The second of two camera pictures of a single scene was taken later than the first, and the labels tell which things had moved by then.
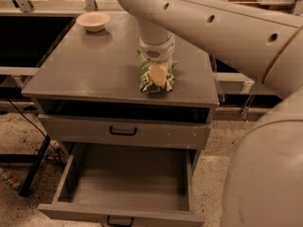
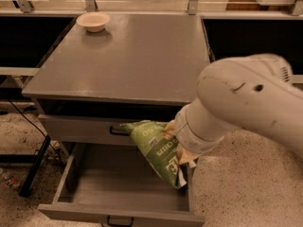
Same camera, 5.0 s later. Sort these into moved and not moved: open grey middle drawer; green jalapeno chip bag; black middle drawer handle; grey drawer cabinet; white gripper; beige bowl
Moved: white gripper; green jalapeno chip bag
Not moved: beige bowl; open grey middle drawer; black middle drawer handle; grey drawer cabinet
